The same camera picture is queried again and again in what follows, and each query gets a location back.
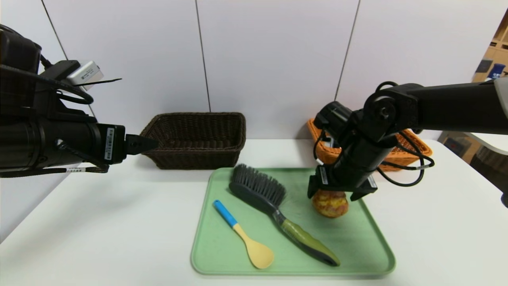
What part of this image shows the white side table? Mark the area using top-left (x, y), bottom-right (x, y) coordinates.
top-left (464, 132), bottom-right (508, 156)

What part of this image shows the grey bristle brush green handle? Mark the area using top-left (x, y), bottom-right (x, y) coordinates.
top-left (229, 163), bottom-right (341, 267)

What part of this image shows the round cream puff bread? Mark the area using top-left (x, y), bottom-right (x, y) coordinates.
top-left (312, 190), bottom-right (349, 218)

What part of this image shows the light green plastic tray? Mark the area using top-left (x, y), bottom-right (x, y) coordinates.
top-left (190, 167), bottom-right (396, 276)

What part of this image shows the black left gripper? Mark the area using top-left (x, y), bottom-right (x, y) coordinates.
top-left (49, 119), bottom-right (159, 167)

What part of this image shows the orange wicker basket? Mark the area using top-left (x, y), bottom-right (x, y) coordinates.
top-left (307, 118), bottom-right (433, 172)

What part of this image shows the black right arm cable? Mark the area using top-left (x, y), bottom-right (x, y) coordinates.
top-left (375, 133), bottom-right (435, 187)

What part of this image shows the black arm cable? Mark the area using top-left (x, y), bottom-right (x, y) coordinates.
top-left (0, 64), bottom-right (94, 105)
top-left (375, 133), bottom-right (435, 187)

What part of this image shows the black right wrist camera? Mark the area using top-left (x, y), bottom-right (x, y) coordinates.
top-left (314, 101), bottom-right (354, 139)

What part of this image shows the beige spoon blue handle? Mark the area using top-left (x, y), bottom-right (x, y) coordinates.
top-left (213, 199), bottom-right (275, 270)

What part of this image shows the wooden shelf unit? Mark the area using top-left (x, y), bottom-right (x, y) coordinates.
top-left (471, 9), bottom-right (508, 83)

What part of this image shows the brown cardboard box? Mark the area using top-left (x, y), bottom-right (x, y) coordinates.
top-left (438, 132), bottom-right (473, 158)

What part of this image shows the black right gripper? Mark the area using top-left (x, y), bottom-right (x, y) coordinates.
top-left (307, 141), bottom-right (394, 201)

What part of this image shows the dark brown wicker basket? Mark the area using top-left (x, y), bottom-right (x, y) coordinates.
top-left (139, 112), bottom-right (247, 170)

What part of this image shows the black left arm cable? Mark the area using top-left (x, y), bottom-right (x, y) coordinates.
top-left (0, 64), bottom-right (94, 105)

